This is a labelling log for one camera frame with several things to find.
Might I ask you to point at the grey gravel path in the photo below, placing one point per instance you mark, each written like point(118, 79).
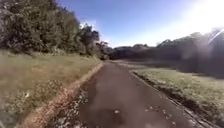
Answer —
point(123, 100)

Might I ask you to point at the row of trees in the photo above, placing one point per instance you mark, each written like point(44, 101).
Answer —
point(173, 50)
point(40, 28)

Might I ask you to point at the strip of dry leaves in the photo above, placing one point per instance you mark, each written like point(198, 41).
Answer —
point(58, 100)

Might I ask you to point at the dark kerb edging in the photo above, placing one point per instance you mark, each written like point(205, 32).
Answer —
point(173, 98)

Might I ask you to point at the grass field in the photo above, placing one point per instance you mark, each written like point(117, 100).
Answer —
point(186, 85)
point(36, 76)

